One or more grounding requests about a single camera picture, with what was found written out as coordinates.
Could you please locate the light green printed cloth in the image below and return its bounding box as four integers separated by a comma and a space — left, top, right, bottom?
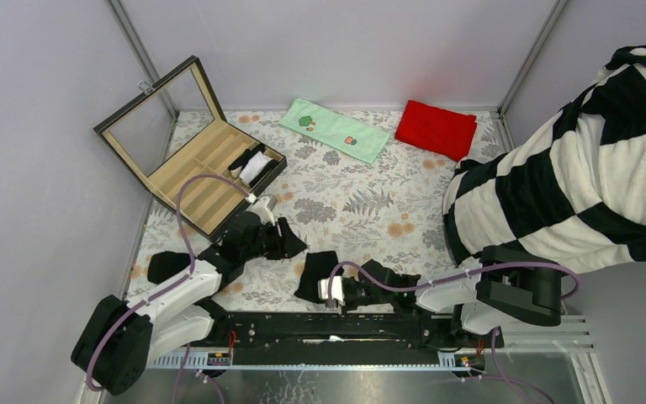
279, 98, 390, 164

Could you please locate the black white checkered blanket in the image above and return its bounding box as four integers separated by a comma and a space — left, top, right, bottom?
442, 45, 646, 274

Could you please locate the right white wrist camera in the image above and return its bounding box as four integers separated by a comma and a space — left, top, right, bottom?
318, 276, 345, 308

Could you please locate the white rolled cloth in box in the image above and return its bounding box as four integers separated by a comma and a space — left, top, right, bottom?
239, 151, 273, 187

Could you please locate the red folded cloth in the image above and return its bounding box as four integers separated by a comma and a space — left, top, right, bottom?
394, 100, 478, 162

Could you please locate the black rolled sock in box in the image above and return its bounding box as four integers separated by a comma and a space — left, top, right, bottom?
227, 143, 265, 178

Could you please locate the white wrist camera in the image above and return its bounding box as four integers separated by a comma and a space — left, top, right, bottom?
318, 276, 345, 308
246, 194, 278, 224

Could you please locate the black garment at mat edge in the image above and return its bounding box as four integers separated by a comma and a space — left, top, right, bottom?
146, 251, 191, 284

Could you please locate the black underwear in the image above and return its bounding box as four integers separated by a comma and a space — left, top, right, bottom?
294, 251, 339, 304

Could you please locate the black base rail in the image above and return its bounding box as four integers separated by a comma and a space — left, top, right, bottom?
196, 311, 504, 367

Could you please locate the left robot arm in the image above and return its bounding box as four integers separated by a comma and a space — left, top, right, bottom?
71, 210, 307, 396

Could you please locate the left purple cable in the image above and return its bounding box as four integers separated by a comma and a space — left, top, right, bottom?
85, 173, 257, 392

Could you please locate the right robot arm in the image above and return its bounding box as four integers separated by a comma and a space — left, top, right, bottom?
319, 247, 573, 347

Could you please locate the black wooden compartment box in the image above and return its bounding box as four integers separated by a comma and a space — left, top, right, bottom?
94, 56, 288, 241

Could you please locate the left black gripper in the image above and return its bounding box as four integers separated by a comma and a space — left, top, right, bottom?
242, 219, 309, 264

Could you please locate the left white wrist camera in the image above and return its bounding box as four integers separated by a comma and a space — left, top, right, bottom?
246, 194, 278, 224

